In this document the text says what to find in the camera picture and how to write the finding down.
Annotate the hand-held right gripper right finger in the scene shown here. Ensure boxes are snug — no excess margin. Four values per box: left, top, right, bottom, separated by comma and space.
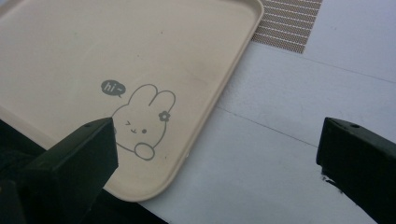
316, 117, 396, 224

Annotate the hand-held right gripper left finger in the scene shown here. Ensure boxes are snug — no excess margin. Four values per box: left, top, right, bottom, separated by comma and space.
0, 117, 120, 224

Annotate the beige rabbit print tray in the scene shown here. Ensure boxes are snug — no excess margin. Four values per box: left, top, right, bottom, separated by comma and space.
0, 0, 265, 203

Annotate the brown woven striped placemat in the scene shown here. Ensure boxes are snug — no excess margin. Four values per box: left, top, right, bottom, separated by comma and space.
250, 0, 323, 54

